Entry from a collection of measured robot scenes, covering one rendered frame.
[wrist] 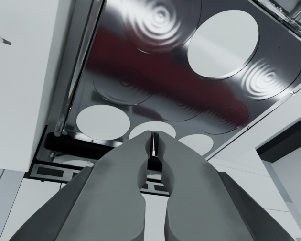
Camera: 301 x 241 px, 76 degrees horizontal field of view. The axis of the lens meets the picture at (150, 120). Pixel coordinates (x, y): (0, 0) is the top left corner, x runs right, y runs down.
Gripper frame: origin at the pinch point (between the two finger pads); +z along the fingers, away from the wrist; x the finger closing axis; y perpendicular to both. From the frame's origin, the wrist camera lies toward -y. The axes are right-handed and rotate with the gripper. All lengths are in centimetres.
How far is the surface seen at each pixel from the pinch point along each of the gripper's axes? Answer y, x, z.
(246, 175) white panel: 41, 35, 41
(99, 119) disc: 10.5, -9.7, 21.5
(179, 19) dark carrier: -6.6, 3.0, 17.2
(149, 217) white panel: 30.7, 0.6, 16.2
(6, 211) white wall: 128, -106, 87
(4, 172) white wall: 114, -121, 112
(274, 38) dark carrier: -4.7, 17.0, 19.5
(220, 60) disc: -1.3, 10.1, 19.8
